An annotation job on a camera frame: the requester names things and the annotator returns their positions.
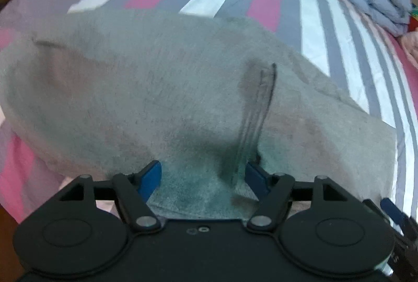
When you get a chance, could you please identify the folded pink quilt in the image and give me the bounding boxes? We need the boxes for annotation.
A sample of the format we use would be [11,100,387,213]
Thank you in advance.
[401,31,418,69]

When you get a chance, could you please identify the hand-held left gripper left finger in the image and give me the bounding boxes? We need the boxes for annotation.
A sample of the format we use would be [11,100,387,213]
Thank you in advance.
[59,161,163,233]

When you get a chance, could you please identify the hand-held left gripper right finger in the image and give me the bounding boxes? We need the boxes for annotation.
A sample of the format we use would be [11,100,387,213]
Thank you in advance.
[245,161,360,233]

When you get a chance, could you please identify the grey pants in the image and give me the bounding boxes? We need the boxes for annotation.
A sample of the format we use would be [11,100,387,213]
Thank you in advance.
[0,6,397,220]

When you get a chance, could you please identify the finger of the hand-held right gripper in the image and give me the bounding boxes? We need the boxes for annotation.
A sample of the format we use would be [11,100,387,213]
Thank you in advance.
[363,198,416,232]

